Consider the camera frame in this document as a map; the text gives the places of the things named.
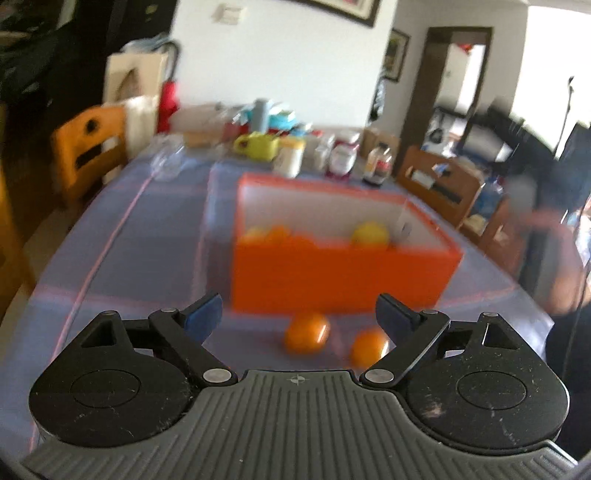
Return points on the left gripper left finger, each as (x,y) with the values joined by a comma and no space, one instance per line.
(123,381)

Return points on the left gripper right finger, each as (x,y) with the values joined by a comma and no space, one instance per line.
(474,385)

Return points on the large yellow pear front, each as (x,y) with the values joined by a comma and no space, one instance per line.
(371,234)

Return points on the wooden chair far right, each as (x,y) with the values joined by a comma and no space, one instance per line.
(441,183)

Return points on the wooden chair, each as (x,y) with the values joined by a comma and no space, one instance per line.
(88,147)
(16,271)
(441,183)

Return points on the small mandarin back right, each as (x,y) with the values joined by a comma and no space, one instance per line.
(369,346)

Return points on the small mandarin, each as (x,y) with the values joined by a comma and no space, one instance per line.
(307,334)
(369,346)

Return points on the blue plaid tablecloth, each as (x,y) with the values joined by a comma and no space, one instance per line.
(143,245)

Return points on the cardboard box on floor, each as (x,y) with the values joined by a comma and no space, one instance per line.
(372,137)

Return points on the wooden chair near left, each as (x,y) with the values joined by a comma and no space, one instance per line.
(16,271)

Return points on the small mandarin middle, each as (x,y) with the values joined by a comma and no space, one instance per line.
(307,334)

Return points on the small framed picture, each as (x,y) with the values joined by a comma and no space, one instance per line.
(395,55)

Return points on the orange cardboard box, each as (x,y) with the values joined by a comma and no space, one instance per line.
(334,277)

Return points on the yellow pear near box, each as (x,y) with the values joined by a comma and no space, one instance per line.
(254,235)

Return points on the large orange front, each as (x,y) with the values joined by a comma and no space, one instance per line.
(281,235)

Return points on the glass jar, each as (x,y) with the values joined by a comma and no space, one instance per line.
(168,156)

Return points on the cream lidded jar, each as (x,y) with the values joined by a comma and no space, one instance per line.
(289,157)

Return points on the wooden chair far left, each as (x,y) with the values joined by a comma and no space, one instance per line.
(88,147)

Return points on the teal plastic container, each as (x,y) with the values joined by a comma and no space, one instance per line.
(283,121)

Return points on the yellow mug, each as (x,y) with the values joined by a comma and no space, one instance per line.
(257,146)

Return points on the grey blue cup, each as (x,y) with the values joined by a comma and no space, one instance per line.
(259,122)

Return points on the red folded umbrella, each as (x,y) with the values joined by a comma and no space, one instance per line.
(168,104)

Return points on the white paper bag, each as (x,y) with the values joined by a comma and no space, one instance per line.
(134,76)

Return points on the framed picture on wall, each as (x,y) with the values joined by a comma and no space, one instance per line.
(360,11)

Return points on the wall switch plate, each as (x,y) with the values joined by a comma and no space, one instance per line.
(229,14)

